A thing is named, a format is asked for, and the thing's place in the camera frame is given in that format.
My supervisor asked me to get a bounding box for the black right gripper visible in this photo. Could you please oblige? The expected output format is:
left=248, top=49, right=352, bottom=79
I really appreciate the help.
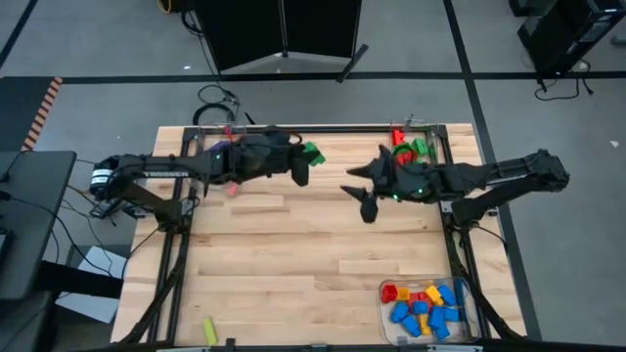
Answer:
left=339, top=144, right=444, bottom=225

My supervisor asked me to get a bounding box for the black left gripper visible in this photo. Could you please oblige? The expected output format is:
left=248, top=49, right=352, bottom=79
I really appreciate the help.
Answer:
left=214, top=125, right=312, bottom=188

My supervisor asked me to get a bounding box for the clear plastic bin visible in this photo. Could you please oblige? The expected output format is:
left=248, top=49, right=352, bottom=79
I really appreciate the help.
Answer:
left=188, top=121, right=249, bottom=198
left=387, top=119, right=442, bottom=193
left=377, top=278, right=483, bottom=346

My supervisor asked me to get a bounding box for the black divider foot bar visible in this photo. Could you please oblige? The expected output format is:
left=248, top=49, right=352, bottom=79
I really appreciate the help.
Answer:
left=335, top=42, right=371, bottom=84

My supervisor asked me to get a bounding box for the black room divider panel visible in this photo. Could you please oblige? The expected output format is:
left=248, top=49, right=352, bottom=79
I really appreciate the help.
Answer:
left=282, top=0, right=364, bottom=60
left=194, top=0, right=286, bottom=73

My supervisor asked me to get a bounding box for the dark grey power brick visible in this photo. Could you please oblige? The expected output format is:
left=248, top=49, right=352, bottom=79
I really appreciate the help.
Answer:
left=121, top=203, right=158, bottom=219

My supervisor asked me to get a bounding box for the lime long bar block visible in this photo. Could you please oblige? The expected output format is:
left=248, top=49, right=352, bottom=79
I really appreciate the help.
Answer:
left=201, top=317, right=219, bottom=347

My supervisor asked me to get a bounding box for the black power adapter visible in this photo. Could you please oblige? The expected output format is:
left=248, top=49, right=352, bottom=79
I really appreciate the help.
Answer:
left=89, top=198, right=118, bottom=220

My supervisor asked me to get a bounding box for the black equipment cabinet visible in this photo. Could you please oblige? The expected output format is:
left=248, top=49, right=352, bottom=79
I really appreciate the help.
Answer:
left=516, top=0, right=626, bottom=79

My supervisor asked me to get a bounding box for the black side desk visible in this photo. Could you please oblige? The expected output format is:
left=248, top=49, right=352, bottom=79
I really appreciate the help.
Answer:
left=0, top=150, right=78, bottom=300

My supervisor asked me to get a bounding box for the black mat with striped edge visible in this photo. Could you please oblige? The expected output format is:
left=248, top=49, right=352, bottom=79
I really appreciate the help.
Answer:
left=0, top=75, right=65, bottom=153

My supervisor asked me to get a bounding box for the black aluminium table frame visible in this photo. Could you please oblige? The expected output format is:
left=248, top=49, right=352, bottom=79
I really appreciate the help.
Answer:
left=112, top=124, right=529, bottom=346

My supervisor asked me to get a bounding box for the black coiled floor cable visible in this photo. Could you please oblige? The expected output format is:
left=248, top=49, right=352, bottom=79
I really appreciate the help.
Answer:
left=192, top=84, right=242, bottom=126

